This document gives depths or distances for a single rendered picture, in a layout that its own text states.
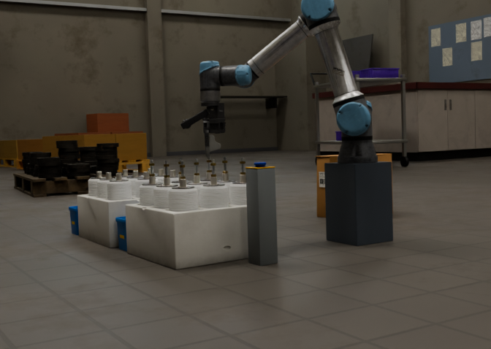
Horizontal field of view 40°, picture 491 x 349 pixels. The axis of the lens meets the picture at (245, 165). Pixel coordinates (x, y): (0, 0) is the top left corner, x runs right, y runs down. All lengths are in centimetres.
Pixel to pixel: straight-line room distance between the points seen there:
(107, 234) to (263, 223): 74
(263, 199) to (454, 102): 688
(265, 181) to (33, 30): 1088
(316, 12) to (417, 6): 1000
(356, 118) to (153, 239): 81
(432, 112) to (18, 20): 755
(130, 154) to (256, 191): 569
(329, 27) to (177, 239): 92
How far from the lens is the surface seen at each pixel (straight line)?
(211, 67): 249
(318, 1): 241
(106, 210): 263
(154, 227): 225
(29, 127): 1262
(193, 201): 217
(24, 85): 1265
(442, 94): 872
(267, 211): 214
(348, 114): 236
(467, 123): 904
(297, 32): 257
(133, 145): 777
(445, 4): 1194
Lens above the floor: 43
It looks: 3 degrees down
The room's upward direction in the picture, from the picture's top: 2 degrees counter-clockwise
